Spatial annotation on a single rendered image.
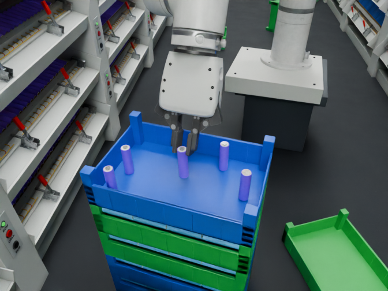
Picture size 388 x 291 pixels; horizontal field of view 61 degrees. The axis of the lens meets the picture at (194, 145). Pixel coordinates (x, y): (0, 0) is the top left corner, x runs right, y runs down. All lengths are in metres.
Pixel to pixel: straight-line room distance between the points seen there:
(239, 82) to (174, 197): 0.62
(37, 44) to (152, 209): 0.59
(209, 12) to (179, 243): 0.39
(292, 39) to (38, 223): 0.98
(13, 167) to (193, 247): 0.49
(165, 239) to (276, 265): 0.48
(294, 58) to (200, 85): 0.77
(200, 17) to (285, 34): 0.74
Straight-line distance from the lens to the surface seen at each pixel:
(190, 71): 0.54
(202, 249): 0.60
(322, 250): 1.09
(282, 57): 1.27
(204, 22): 0.53
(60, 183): 1.10
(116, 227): 0.66
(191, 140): 0.57
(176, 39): 0.54
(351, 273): 1.08
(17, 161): 0.91
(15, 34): 0.97
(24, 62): 0.91
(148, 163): 0.69
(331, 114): 1.68
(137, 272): 0.77
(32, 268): 0.99
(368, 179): 1.37
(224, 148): 0.63
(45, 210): 1.04
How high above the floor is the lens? 0.86
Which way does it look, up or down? 39 degrees down
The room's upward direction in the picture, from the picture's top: 1 degrees counter-clockwise
